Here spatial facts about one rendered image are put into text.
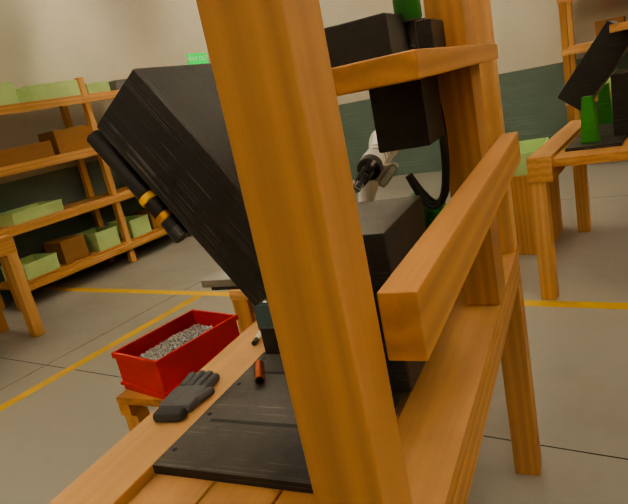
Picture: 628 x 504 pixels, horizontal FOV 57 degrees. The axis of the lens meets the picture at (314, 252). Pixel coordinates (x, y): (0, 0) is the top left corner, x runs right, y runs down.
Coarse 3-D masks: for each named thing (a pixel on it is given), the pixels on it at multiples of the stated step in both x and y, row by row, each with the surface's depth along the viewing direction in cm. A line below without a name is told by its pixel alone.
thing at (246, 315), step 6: (234, 300) 224; (240, 300) 223; (246, 300) 222; (264, 300) 236; (234, 306) 225; (240, 306) 224; (246, 306) 222; (252, 306) 224; (240, 312) 225; (246, 312) 223; (252, 312) 224; (240, 318) 226; (246, 318) 224; (252, 318) 224; (240, 324) 227; (246, 324) 225; (240, 330) 228
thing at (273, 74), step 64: (256, 0) 52; (448, 0) 134; (256, 64) 54; (320, 64) 57; (256, 128) 56; (320, 128) 56; (448, 128) 143; (256, 192) 58; (320, 192) 56; (320, 256) 58; (320, 320) 60; (320, 384) 63; (384, 384) 68; (320, 448) 66; (384, 448) 66
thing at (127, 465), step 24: (240, 336) 163; (216, 360) 150; (240, 360) 147; (216, 384) 137; (144, 432) 122; (168, 432) 120; (120, 456) 115; (144, 456) 113; (96, 480) 109; (120, 480) 107; (144, 480) 108
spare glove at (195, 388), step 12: (192, 372) 141; (204, 372) 141; (180, 384) 136; (192, 384) 135; (204, 384) 134; (168, 396) 131; (180, 396) 129; (192, 396) 128; (204, 396) 130; (168, 408) 125; (180, 408) 124; (192, 408) 126; (156, 420) 124; (168, 420) 123; (180, 420) 123
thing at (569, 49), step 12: (564, 0) 664; (564, 12) 671; (564, 24) 675; (600, 24) 662; (564, 36) 679; (564, 48) 683; (576, 48) 673; (588, 48) 667; (564, 60) 688; (564, 72) 692
